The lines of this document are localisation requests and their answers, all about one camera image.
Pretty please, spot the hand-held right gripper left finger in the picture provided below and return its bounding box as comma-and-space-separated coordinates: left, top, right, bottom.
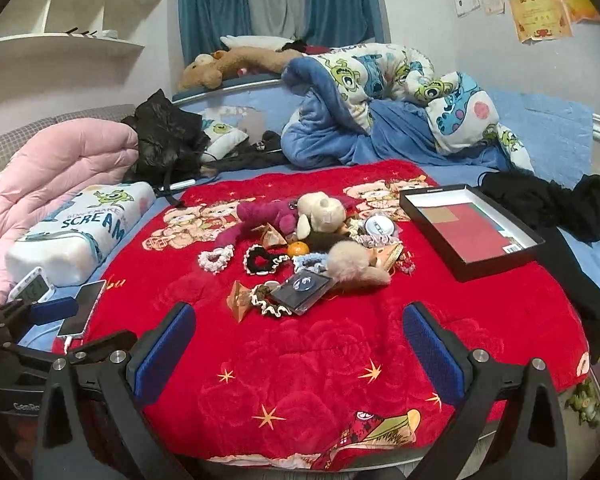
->
32, 301, 198, 480

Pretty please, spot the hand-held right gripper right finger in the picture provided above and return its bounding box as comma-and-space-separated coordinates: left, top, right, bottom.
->
402, 301, 568, 480

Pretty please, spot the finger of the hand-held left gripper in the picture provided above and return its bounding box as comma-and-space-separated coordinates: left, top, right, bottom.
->
0, 296, 79, 343
2, 330, 138, 373

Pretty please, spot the gold triangular packet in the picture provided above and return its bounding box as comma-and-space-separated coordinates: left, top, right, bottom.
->
227, 280, 253, 321
257, 223, 287, 248

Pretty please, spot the white pink scrunchie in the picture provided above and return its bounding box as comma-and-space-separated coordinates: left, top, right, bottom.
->
198, 245, 236, 274

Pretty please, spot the fluffy beige plush toy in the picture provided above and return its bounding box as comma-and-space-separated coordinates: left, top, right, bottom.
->
327, 241, 392, 291

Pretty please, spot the black cardboard box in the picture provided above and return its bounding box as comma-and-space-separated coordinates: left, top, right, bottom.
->
399, 185, 546, 282

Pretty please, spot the black white scrunchie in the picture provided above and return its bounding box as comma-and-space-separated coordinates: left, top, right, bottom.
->
243, 243, 290, 276

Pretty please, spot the black card packet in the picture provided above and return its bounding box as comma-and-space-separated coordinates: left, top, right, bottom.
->
270, 270, 337, 316

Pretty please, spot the light blue scrunchie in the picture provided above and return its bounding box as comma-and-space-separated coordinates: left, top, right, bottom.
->
294, 254, 331, 273

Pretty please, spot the smartphone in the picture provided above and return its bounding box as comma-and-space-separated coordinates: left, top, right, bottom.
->
57, 280, 108, 337

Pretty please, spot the white digital clock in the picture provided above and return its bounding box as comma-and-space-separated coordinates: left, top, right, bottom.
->
7, 266, 56, 303

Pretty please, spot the long white printed pillow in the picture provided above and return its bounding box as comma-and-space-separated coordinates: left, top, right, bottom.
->
5, 182, 157, 288

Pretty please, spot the lavender scrunchie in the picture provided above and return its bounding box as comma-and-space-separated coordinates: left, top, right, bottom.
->
352, 232, 398, 250

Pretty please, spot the red printed blanket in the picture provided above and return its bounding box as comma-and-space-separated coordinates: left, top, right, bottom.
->
52, 159, 591, 471

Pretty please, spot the round grey compact case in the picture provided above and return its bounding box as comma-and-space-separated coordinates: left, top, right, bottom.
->
360, 215, 396, 238

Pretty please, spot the pink quilt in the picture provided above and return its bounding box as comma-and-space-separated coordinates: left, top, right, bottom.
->
0, 121, 146, 296

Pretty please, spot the dark brown fuzzy cloth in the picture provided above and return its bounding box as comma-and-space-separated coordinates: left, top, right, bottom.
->
297, 230, 353, 252

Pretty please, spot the white marker pen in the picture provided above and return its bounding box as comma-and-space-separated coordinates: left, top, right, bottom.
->
155, 178, 198, 193

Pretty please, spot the magenta plush toy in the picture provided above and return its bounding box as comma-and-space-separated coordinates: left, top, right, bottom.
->
215, 195, 301, 250

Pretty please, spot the cream plush bear toy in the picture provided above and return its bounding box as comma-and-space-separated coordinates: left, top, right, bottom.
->
296, 192, 346, 238

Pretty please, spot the black puffer jacket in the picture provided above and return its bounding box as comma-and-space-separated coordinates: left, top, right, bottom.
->
121, 89, 211, 186

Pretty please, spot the dark grey garment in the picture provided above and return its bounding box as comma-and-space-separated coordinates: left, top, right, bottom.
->
200, 132, 287, 172

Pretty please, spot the small cartoon print pillow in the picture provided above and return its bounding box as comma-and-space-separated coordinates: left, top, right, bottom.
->
200, 112, 248, 163

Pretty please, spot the cartoon print blue blanket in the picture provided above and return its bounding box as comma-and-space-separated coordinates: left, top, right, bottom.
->
280, 42, 536, 173

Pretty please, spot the blue padded headboard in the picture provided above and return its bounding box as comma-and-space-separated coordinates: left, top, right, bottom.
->
172, 74, 287, 136

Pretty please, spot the brown plush dog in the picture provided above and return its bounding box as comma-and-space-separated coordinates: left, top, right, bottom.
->
177, 46, 306, 92

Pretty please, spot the white plush toy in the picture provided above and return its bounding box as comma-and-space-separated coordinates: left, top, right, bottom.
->
219, 35, 293, 53

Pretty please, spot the black red cloth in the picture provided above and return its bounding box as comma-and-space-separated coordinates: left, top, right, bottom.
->
280, 39, 331, 56

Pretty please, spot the blue curtain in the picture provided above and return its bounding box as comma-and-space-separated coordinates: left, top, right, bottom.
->
302, 0, 385, 46
177, 0, 253, 61

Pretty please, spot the large orange certificate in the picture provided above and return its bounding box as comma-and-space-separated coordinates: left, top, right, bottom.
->
509, 0, 573, 43

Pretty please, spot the grey curtain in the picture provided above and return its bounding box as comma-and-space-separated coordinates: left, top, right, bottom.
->
242, 0, 311, 43

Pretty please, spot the pink bead bracelet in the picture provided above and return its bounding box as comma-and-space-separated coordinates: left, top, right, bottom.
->
392, 252, 417, 276

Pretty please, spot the blue foam wall panel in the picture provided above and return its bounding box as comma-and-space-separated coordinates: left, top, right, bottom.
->
485, 90, 596, 186

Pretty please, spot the white wall shelf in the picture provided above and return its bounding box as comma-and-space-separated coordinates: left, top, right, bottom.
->
0, 0, 166, 68

